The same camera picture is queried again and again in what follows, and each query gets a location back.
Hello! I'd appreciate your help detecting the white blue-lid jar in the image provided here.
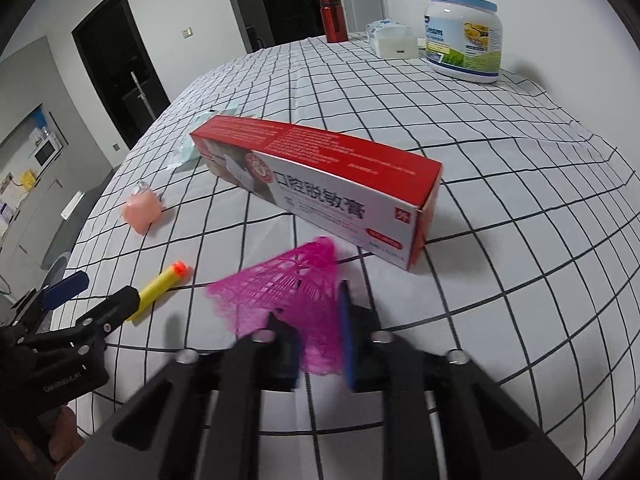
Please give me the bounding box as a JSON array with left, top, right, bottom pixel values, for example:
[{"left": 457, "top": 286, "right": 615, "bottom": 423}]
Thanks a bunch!
[{"left": 424, "top": 0, "right": 503, "bottom": 84}]

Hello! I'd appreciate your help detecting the white book on table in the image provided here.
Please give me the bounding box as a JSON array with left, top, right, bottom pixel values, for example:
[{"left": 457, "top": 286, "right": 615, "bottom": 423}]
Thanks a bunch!
[{"left": 60, "top": 191, "right": 85, "bottom": 221}]

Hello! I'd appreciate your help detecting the yellow foam dart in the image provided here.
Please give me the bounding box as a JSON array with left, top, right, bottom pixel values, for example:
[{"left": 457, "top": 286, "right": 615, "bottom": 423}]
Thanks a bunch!
[{"left": 127, "top": 260, "right": 191, "bottom": 323}]

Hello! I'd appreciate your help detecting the clear plastic wrapper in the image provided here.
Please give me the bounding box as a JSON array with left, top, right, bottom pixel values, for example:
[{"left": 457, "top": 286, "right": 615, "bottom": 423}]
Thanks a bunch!
[{"left": 163, "top": 107, "right": 241, "bottom": 171}]

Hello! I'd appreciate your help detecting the pink plastic shuttlecock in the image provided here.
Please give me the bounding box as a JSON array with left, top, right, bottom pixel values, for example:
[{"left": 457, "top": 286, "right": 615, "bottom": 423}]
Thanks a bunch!
[{"left": 206, "top": 236, "right": 343, "bottom": 375}]

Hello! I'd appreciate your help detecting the white checked tablecloth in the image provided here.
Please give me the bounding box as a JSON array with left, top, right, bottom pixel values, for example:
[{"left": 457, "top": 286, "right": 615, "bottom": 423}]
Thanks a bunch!
[{"left": 53, "top": 39, "right": 639, "bottom": 479}]

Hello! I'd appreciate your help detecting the person's hand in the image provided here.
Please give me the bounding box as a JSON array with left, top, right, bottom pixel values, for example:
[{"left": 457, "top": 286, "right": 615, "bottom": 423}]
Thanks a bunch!
[{"left": 39, "top": 405, "right": 85, "bottom": 470}]

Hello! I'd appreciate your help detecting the white tissue box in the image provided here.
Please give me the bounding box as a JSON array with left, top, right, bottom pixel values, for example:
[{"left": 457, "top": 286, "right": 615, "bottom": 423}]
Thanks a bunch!
[{"left": 366, "top": 18, "right": 419, "bottom": 60}]

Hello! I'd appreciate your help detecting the red toothpaste box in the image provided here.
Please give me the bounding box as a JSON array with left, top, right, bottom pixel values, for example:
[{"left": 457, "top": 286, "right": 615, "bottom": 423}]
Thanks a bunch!
[{"left": 198, "top": 117, "right": 442, "bottom": 270}]

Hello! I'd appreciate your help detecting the red thermos bottle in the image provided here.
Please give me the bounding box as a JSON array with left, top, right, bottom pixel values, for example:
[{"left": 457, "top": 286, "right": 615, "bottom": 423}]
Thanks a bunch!
[{"left": 319, "top": 0, "right": 348, "bottom": 44}]

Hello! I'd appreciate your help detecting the white microwave oven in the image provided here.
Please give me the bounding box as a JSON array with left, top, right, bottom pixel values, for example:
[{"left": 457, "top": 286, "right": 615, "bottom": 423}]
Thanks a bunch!
[{"left": 32, "top": 134, "right": 62, "bottom": 171}]

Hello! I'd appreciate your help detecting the yellow box on counter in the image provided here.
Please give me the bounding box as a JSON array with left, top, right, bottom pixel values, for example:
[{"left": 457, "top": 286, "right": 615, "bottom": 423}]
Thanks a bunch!
[{"left": 20, "top": 170, "right": 37, "bottom": 192}]

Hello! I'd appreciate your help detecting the grey perforated waste basket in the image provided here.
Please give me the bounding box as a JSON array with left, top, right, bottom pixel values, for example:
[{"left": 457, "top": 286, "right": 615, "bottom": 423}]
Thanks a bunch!
[{"left": 40, "top": 252, "right": 70, "bottom": 289}]

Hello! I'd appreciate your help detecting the pink pig toy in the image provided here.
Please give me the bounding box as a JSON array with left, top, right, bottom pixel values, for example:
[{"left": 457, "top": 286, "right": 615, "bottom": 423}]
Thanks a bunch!
[{"left": 122, "top": 181, "right": 163, "bottom": 235}]

